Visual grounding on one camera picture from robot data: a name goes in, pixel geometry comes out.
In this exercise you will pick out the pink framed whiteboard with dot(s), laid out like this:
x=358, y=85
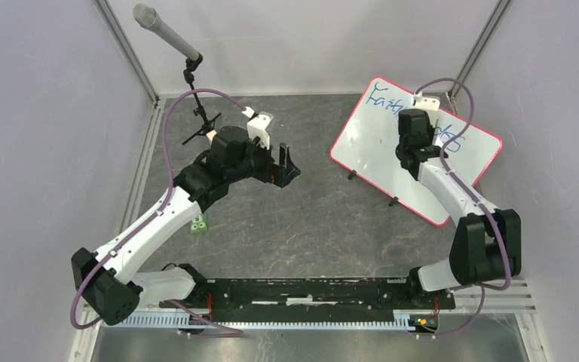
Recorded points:
x=366, y=145

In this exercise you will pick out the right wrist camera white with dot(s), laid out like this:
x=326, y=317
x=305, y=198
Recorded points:
x=431, y=105

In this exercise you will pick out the red plate with blocks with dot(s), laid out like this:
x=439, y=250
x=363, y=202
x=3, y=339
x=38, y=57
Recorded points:
x=210, y=135

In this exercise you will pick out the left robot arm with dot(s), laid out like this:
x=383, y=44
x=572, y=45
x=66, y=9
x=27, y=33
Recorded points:
x=108, y=279

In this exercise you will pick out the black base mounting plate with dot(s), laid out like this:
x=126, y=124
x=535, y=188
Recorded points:
x=288, y=300

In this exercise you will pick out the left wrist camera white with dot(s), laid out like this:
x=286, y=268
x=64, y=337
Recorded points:
x=258, y=127

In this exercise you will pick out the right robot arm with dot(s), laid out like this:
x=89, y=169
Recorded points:
x=486, y=249

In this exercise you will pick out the black microphone stand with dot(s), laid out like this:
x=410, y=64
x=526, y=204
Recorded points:
x=208, y=124

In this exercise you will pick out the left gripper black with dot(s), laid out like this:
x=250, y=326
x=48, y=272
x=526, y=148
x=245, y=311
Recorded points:
x=272, y=171

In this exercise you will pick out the white slotted cable duct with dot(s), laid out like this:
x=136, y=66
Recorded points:
x=178, y=319

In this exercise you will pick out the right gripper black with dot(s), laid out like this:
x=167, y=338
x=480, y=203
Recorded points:
x=429, y=130

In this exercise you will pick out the grey microphone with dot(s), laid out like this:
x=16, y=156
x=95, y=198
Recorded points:
x=147, y=17

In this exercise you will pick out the green number block toy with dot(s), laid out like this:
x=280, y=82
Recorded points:
x=199, y=225

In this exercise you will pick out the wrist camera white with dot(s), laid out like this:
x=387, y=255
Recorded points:
x=431, y=105
x=258, y=127

